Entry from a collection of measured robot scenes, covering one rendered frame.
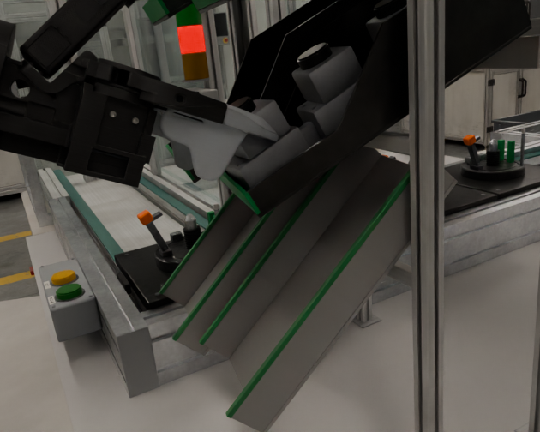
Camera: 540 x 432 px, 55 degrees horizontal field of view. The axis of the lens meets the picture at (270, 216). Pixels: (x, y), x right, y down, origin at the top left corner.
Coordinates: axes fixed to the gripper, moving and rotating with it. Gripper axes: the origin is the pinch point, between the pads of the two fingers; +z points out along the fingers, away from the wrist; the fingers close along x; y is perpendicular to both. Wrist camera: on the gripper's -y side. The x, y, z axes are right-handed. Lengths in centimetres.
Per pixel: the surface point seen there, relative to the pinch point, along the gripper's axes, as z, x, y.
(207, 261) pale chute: 8.1, -22.8, 17.5
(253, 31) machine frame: 41, -124, -37
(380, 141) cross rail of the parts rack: 10.3, 3.8, -1.6
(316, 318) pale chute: 8.5, 5.1, 14.4
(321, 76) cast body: 4.0, 1.9, -5.3
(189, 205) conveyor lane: 23, -84, 18
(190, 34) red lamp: 7, -60, -17
